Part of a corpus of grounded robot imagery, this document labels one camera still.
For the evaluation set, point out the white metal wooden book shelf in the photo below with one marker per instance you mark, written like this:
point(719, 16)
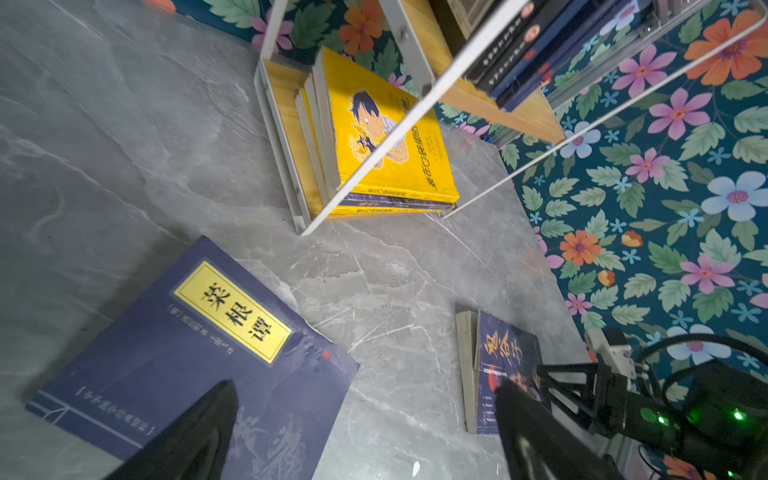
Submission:
point(270, 73)

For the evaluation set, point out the navy book Yuewei label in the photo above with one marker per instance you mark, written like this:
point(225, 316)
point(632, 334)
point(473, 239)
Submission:
point(545, 71)

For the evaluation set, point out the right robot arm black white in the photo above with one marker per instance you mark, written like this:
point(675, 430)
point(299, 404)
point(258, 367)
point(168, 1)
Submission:
point(673, 390)

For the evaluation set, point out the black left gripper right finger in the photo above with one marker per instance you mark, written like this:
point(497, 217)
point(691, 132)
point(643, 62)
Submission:
point(536, 444)

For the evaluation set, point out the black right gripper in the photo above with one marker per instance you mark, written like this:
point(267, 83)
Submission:
point(721, 427)

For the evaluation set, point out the navy book Sunzi label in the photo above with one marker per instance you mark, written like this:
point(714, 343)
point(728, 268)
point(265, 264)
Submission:
point(591, 9)

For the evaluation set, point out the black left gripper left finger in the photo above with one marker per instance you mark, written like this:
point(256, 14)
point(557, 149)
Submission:
point(194, 446)

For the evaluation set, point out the navy book large yellow label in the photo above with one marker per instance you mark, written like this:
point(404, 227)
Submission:
point(624, 35)

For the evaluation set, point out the black Murphy's law book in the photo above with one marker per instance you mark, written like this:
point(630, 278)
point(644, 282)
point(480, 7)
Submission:
point(498, 48)

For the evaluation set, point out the black book red spine text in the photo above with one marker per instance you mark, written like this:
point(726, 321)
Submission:
point(561, 15)

